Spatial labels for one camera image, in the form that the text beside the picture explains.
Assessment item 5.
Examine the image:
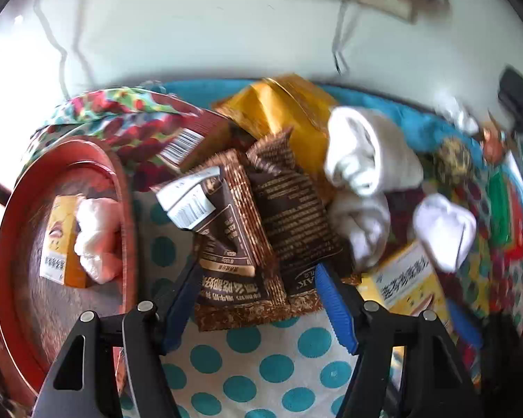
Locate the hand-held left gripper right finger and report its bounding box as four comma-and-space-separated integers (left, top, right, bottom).
315, 263, 484, 418

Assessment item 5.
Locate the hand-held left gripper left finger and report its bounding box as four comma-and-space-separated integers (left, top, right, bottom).
30, 256, 206, 418

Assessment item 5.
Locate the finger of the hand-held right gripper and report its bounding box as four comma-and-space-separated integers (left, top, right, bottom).
445, 300, 484, 351

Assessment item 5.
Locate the yellow medicine box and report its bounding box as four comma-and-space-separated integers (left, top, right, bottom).
358, 240, 455, 336
39, 195, 88, 289

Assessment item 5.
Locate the brown coffee packet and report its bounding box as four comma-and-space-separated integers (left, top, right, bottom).
194, 289, 328, 332
245, 128, 354, 297

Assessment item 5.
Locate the brown packet with white label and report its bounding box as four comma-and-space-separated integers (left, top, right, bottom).
152, 150, 286, 311

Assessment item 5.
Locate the white sock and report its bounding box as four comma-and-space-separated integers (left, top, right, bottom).
413, 194, 478, 271
329, 192, 392, 271
323, 105, 424, 198

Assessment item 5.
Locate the round red tray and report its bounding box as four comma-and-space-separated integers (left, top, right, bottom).
0, 138, 139, 407

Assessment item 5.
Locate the dark braided rope ball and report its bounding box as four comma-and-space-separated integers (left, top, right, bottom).
433, 137, 475, 189

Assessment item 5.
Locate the colourful dotted cloth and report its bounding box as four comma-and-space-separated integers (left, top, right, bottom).
21, 87, 523, 418

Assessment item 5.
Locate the white crumpled plastic wad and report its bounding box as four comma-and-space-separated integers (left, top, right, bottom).
73, 198, 125, 284

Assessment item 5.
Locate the red cigarette box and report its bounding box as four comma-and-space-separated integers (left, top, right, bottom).
159, 111, 245, 172

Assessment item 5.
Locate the small orange wrapper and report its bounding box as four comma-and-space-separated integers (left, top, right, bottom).
482, 111, 511, 165

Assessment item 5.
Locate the gold foil packet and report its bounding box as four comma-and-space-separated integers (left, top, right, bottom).
213, 73, 343, 203

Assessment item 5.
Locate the small white cloth piece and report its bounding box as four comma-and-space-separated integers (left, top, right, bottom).
440, 96, 480, 133

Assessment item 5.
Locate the black power adapter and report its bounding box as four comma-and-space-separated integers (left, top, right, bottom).
497, 66, 523, 133

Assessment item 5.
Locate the thin white cord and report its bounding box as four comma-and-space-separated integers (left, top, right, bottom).
330, 0, 356, 76

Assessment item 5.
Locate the thin power cable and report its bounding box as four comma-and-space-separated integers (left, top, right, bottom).
32, 0, 97, 96

